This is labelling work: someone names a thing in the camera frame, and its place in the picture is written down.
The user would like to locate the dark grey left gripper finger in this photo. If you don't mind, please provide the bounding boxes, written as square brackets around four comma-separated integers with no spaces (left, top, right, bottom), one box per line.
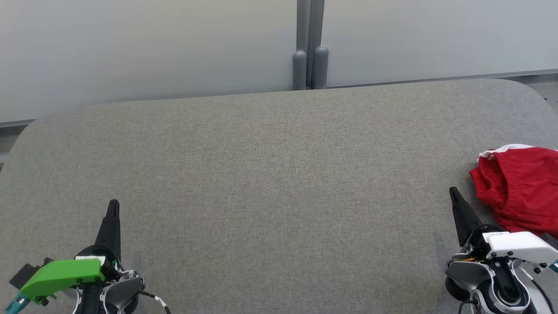
[96,199,122,260]

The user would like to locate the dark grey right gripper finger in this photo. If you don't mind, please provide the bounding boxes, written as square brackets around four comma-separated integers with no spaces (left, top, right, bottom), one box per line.
[449,187,483,247]

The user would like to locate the grey partition post rounded foot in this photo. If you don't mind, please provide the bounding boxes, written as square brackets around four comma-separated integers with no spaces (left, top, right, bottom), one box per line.
[308,0,329,89]

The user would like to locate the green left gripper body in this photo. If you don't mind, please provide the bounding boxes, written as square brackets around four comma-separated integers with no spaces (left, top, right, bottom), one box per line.
[20,244,125,304]

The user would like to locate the teal left camera connector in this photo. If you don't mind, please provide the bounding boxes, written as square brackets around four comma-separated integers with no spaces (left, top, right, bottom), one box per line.
[4,293,31,314]

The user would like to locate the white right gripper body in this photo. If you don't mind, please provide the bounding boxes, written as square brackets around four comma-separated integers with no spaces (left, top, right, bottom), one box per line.
[461,225,558,264]

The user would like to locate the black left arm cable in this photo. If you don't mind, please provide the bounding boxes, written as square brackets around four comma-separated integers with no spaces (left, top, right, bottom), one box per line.
[139,290,171,314]

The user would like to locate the red shorts with elastic waistband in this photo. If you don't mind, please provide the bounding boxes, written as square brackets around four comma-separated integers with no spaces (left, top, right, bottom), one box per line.
[470,147,558,239]

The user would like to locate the left grey metal frame post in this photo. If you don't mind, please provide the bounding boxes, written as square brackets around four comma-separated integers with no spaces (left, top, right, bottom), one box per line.
[292,0,311,91]

